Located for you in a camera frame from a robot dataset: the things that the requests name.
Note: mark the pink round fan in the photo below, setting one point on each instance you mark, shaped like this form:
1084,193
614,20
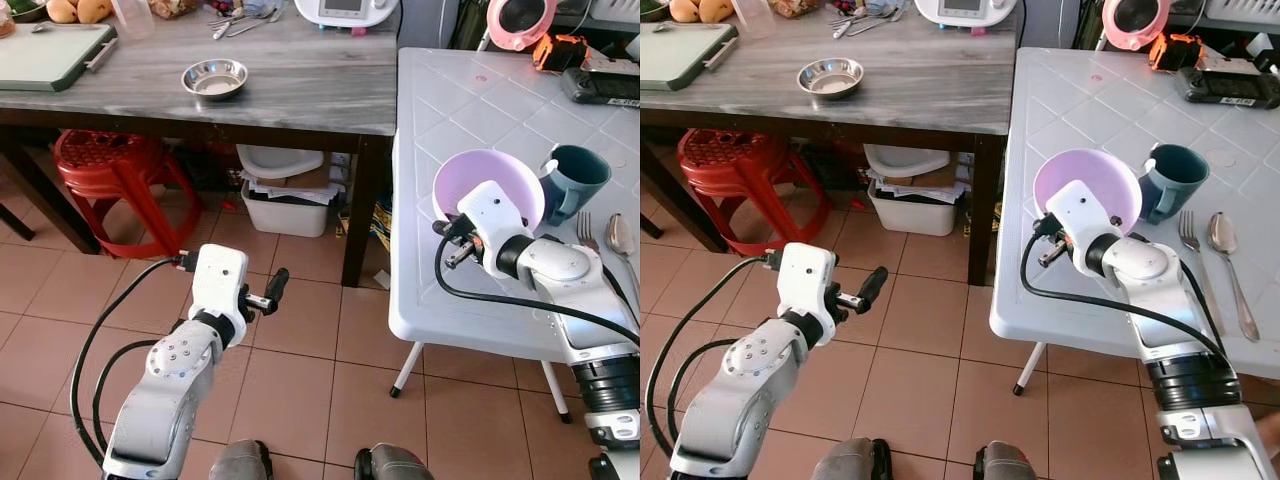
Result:
497,30
1112,30

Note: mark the clear plastic container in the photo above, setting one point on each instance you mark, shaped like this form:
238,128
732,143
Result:
133,15
755,15

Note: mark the grey right robot leg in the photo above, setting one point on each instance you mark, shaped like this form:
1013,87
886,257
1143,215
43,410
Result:
1005,463
395,463

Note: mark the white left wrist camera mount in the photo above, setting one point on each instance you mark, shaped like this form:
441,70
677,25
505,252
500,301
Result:
805,275
218,275

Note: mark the black handheld controller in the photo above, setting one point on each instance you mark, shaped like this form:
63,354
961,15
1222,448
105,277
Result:
1225,85
600,85

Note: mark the bowl of green vegetables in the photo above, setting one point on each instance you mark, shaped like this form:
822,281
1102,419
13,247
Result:
25,8
652,8

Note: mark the grey left robot leg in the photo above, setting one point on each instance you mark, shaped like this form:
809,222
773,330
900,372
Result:
240,460
850,460

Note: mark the tan bread roll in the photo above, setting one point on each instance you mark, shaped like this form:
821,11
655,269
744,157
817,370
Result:
684,10
95,10
716,10
62,10

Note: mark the red plastic stool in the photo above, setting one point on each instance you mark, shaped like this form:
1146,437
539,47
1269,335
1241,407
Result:
725,155
100,155

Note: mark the loose metal fork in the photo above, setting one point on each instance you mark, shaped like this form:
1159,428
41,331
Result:
878,22
255,22

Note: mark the white storage bin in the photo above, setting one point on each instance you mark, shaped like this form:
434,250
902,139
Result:
910,212
285,212

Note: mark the green cutting board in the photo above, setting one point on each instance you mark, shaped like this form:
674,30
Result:
680,52
45,55

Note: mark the grey wooden table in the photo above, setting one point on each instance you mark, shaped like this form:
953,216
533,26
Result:
300,80
920,80

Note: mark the white kitchen appliance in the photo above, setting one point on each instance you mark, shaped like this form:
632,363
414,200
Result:
345,10
965,8

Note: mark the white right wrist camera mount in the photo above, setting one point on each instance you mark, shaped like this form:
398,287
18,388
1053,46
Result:
495,215
1085,215

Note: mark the white plastic table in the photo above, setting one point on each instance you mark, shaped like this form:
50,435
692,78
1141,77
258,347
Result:
1090,100
480,100

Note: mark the small steel bowl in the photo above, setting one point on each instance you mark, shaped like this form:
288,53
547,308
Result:
830,78
214,80

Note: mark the grey robot leg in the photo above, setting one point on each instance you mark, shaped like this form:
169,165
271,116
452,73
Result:
240,460
395,463
1005,463
850,460

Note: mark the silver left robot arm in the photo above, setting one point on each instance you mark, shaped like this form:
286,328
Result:
165,390
735,395

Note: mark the orange black device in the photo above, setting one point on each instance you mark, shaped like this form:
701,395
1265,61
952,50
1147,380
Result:
560,50
1175,50

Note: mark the teal mug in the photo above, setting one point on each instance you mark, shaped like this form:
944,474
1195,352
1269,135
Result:
570,185
1170,185

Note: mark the white plastic basin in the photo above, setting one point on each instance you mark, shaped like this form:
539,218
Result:
905,158
280,158

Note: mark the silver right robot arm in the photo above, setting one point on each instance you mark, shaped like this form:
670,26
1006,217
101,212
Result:
1140,270
560,270

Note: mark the glass snack jar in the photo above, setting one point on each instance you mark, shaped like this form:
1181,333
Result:
175,7
795,6

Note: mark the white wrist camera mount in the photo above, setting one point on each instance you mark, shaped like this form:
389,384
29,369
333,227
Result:
218,275
495,215
805,275
1085,215

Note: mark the pink plastic bowl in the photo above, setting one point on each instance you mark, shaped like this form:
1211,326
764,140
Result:
480,170
1085,170

